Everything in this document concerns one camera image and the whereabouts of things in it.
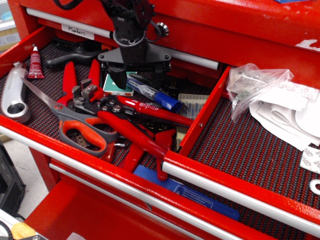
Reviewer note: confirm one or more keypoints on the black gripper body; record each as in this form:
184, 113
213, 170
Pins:
135, 56

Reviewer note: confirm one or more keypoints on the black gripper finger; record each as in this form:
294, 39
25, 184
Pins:
119, 75
157, 78

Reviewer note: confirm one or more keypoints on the blue capped marker pen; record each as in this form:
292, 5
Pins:
160, 98

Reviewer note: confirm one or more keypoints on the open left red drawer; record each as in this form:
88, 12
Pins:
100, 200

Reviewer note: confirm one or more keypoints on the open red drawer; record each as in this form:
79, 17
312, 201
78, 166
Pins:
100, 200
244, 163

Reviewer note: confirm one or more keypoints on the open right red drawer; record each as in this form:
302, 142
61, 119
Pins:
244, 163

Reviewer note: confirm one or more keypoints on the black labelled bit holder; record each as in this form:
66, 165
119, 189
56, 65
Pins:
175, 85

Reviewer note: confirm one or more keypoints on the green white small box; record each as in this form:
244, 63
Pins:
112, 89

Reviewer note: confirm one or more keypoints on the silver cabinet key lock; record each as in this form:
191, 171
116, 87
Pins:
161, 29

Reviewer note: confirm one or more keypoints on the black spring clamp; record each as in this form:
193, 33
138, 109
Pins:
77, 52

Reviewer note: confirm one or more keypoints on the red metal tool chest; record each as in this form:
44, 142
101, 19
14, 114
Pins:
225, 33

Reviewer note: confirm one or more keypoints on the clear drill bit case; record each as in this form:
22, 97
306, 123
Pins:
192, 104

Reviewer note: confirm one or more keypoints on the white Markers label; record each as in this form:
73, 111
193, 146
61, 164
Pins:
77, 31

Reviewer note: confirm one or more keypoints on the red grey scissors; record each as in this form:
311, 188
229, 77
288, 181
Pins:
71, 120

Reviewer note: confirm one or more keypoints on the red threadlocker tube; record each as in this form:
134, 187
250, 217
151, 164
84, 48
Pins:
35, 68

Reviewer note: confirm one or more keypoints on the clear plastic zip bag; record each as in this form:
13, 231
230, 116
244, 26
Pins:
248, 82

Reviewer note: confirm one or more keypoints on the silver utility knife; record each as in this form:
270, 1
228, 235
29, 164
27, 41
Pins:
13, 104

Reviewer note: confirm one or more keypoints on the white paper sheets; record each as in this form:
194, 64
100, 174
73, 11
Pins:
282, 110

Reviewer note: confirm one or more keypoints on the black storage crate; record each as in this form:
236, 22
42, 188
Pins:
12, 188

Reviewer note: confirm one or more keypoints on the white 3M adhesive strip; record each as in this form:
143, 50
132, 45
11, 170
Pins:
310, 159

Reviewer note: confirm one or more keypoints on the silver metal washer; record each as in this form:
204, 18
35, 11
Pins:
314, 186

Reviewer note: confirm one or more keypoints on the red automatic wire stripper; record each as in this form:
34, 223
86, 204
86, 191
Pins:
149, 128

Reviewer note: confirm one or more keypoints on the red handled crimping pliers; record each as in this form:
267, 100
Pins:
70, 80

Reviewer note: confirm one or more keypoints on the red handled pliers underneath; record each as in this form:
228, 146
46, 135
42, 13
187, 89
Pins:
135, 152

